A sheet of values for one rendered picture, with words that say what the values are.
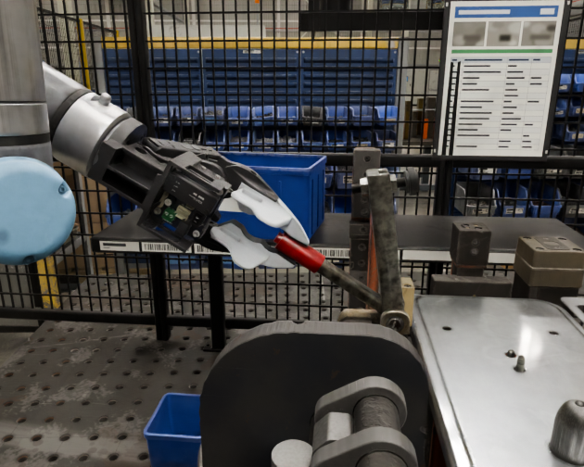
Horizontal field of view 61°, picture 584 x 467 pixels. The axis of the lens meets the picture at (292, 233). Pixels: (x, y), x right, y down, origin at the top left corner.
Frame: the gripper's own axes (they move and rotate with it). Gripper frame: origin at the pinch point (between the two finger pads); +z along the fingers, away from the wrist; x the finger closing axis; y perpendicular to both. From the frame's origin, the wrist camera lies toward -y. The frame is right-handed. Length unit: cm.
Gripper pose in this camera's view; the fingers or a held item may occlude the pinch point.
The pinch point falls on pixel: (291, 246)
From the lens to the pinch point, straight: 52.6
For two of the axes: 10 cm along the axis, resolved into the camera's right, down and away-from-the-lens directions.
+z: 8.6, 5.1, 0.7
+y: -1.0, 3.0, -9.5
